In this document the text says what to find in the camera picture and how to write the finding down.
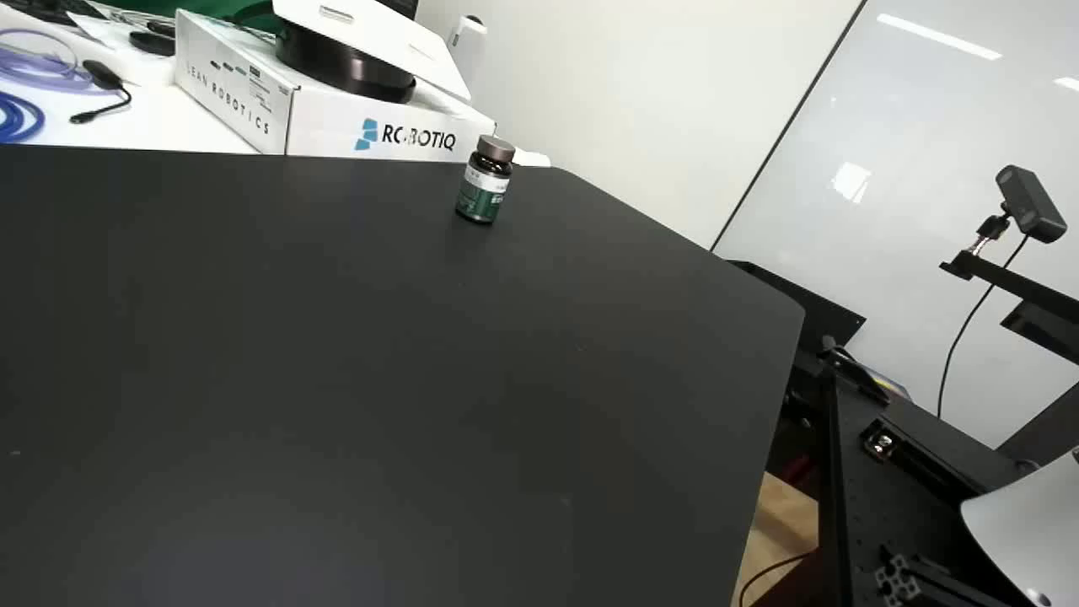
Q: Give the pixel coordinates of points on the small black flat object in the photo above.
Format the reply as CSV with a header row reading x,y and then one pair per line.
x,y
152,43

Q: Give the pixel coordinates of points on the white round device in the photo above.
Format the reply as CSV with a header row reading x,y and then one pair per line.
x,y
441,64

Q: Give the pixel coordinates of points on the black stereo camera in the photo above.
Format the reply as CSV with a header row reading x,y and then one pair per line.
x,y
1031,205

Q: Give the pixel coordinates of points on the white Robotiq cardboard box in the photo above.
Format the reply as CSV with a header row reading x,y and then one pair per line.
x,y
339,125

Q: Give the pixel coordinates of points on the black metal frame stand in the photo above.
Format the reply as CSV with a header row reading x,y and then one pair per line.
x,y
900,476

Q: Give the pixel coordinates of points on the dark green pill bottle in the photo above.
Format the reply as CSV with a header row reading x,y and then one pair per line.
x,y
483,190

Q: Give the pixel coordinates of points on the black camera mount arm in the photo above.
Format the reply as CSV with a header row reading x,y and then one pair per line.
x,y
1031,300

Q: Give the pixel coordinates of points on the black round device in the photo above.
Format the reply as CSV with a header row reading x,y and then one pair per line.
x,y
343,64

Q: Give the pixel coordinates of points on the green backdrop cloth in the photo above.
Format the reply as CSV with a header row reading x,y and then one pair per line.
x,y
213,9

